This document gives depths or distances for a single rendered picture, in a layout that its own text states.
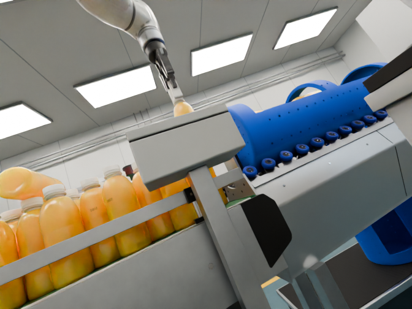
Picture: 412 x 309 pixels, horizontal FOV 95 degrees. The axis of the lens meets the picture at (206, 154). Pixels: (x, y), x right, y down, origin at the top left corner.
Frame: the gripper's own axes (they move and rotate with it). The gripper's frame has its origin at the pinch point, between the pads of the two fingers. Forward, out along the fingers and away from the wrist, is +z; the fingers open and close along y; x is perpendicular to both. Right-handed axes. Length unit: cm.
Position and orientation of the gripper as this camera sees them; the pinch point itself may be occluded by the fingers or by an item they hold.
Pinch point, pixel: (175, 93)
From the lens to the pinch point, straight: 70.1
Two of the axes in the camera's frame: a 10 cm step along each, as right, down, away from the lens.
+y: -1.9, 3.1, 9.3
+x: -8.9, 3.4, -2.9
